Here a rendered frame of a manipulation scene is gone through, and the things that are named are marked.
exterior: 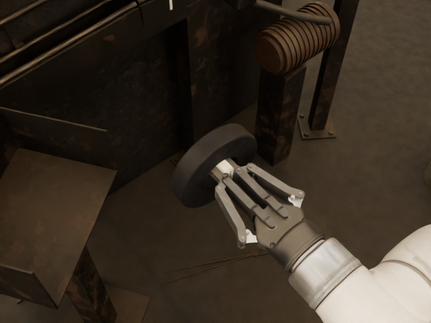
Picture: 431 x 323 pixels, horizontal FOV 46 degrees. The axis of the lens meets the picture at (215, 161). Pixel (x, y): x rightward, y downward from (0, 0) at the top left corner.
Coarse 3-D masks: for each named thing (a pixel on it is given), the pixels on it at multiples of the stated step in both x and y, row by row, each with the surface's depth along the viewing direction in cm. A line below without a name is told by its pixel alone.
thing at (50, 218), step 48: (0, 144) 89; (48, 144) 91; (96, 144) 86; (0, 192) 90; (48, 192) 90; (96, 192) 89; (0, 240) 85; (48, 240) 85; (0, 288) 78; (48, 288) 80; (96, 288) 116
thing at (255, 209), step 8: (224, 176) 75; (224, 184) 75; (232, 184) 75; (232, 192) 75; (240, 192) 74; (240, 200) 74; (248, 200) 73; (248, 208) 73; (256, 208) 72; (248, 216) 75; (264, 216) 72; (272, 224) 71
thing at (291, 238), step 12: (288, 204) 74; (276, 216) 72; (300, 216) 72; (264, 228) 71; (276, 228) 71; (288, 228) 71; (300, 228) 68; (312, 228) 69; (264, 240) 70; (276, 240) 70; (288, 240) 68; (300, 240) 67; (312, 240) 67; (276, 252) 69; (288, 252) 68; (300, 252) 67; (288, 264) 68
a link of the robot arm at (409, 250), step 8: (416, 232) 75; (424, 232) 72; (408, 240) 73; (416, 240) 71; (424, 240) 70; (400, 248) 72; (408, 248) 70; (416, 248) 69; (424, 248) 69; (392, 256) 71; (400, 256) 70; (408, 256) 69; (416, 256) 69; (424, 256) 68; (416, 264) 68; (424, 264) 68; (424, 272) 67
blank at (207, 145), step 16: (224, 128) 75; (240, 128) 77; (208, 144) 73; (224, 144) 73; (240, 144) 76; (256, 144) 80; (192, 160) 73; (208, 160) 73; (240, 160) 80; (176, 176) 75; (192, 176) 73; (208, 176) 82; (176, 192) 77; (192, 192) 77; (208, 192) 81
